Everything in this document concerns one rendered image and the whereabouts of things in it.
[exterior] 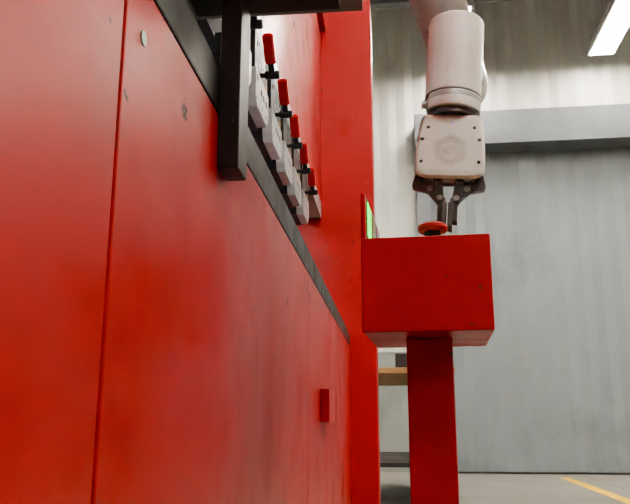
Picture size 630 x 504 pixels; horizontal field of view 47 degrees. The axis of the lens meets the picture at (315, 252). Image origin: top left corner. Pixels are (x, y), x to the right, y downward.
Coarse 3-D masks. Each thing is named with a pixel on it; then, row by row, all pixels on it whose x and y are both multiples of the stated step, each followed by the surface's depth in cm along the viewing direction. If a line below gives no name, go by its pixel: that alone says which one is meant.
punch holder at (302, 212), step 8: (304, 176) 231; (304, 184) 230; (304, 192) 227; (304, 200) 227; (288, 208) 223; (296, 208) 223; (304, 208) 226; (296, 216) 226; (304, 216) 227; (296, 224) 236
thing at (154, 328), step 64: (0, 0) 29; (64, 0) 35; (128, 0) 43; (0, 64) 29; (64, 64) 35; (128, 64) 43; (0, 128) 29; (64, 128) 34; (128, 128) 43; (192, 128) 57; (0, 192) 29; (64, 192) 34; (128, 192) 43; (192, 192) 57; (256, 192) 85; (0, 256) 28; (64, 256) 34; (128, 256) 42; (192, 256) 56; (256, 256) 84; (0, 320) 28; (64, 320) 34; (128, 320) 42; (192, 320) 56; (256, 320) 83; (320, 320) 160; (0, 384) 28; (64, 384) 34; (128, 384) 42; (192, 384) 56; (256, 384) 82; (320, 384) 156; (0, 448) 28; (64, 448) 34; (128, 448) 42; (192, 448) 55; (256, 448) 81; (320, 448) 153
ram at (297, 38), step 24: (264, 24) 161; (288, 24) 202; (312, 24) 270; (288, 48) 201; (312, 48) 268; (288, 72) 199; (312, 72) 266; (312, 96) 264; (288, 120) 197; (312, 120) 262; (312, 144) 260; (312, 216) 287
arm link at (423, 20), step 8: (416, 0) 116; (424, 0) 115; (432, 0) 115; (440, 0) 115; (448, 0) 115; (456, 0) 116; (464, 0) 117; (416, 8) 117; (424, 8) 116; (432, 8) 116; (440, 8) 116; (448, 8) 116; (456, 8) 117; (464, 8) 117; (416, 16) 119; (424, 16) 118; (432, 16) 118; (424, 24) 119; (424, 32) 120
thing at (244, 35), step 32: (192, 0) 70; (224, 0) 69; (256, 0) 70; (288, 0) 70; (320, 0) 70; (224, 32) 68; (224, 64) 67; (224, 96) 66; (224, 128) 66; (224, 160) 65
